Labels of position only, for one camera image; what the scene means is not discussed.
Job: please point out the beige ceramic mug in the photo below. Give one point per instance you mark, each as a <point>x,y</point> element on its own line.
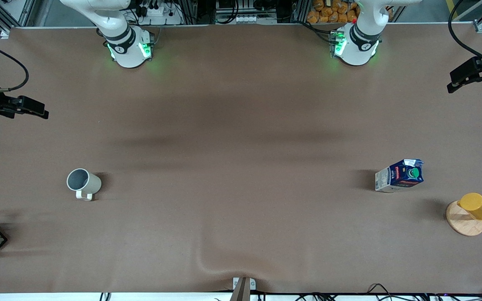
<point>83,183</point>

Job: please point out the blue white milk carton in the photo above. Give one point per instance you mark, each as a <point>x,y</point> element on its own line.
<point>400,175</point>

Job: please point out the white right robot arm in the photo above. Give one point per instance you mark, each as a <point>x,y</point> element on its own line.
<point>129,47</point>

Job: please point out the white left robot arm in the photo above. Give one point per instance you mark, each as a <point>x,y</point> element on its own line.
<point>357,47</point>

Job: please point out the yellow plastic cup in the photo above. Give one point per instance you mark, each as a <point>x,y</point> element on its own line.
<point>477,206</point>

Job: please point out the wooden mug stand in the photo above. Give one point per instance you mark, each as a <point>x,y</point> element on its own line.
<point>463,223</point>

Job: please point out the white power strip with plugs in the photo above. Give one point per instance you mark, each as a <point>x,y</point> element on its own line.
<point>159,12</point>

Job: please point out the orange items crate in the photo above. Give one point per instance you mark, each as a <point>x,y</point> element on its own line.
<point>333,10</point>

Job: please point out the brown table cover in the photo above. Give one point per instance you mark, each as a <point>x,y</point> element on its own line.
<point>241,125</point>

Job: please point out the metal table edge bracket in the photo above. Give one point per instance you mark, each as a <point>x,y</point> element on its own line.
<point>244,286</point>

